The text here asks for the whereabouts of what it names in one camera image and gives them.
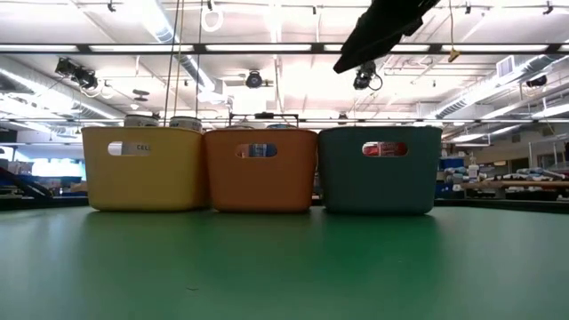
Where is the yellow plastic bin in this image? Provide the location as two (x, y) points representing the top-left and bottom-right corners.
(81, 125), (207, 212)

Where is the white cable loop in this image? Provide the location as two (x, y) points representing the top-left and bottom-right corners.
(200, 0), (224, 34)
(79, 78), (116, 100)

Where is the dark teal plastic bin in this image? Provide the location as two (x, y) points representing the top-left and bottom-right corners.
(317, 125), (444, 217)

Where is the black ceiling spotlight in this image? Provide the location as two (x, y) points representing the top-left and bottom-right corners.
(54, 56), (100, 92)

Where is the silver ceiling air duct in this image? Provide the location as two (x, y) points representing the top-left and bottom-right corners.
(437, 55), (569, 120)
(128, 0), (230, 106)
(0, 55), (128, 124)

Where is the yellow hanging hook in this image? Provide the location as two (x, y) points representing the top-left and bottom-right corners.
(446, 0), (461, 64)

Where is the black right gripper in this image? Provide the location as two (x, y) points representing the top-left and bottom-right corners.
(332, 0), (442, 76)

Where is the black overhead rig camera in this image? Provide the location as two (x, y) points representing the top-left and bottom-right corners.
(352, 60), (384, 92)

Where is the thin black hanging cable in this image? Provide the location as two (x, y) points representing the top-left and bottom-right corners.
(194, 0), (204, 119)
(163, 0), (180, 128)

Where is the red Fanta soda can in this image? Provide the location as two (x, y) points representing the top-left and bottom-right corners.
(362, 141), (408, 157)

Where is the orange plastic bin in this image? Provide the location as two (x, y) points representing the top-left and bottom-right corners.
(203, 128), (319, 214)

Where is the black ceiling dome camera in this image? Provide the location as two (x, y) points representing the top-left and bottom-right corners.
(244, 69), (265, 91)

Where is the white plastic bottle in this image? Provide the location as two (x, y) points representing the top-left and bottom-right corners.
(467, 154), (481, 184)

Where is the white air vent grille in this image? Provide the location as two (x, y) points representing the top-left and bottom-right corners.
(496, 55), (517, 80)

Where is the overhead LED light bar frame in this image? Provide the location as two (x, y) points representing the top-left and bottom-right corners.
(0, 42), (569, 56)

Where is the black metal frame stand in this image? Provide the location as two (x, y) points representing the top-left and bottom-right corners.
(228, 111), (301, 130)

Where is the blue storage box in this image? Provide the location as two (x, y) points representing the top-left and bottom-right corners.
(437, 156), (467, 200)

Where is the background wooden workbench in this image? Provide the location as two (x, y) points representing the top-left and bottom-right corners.
(460, 166), (569, 200)

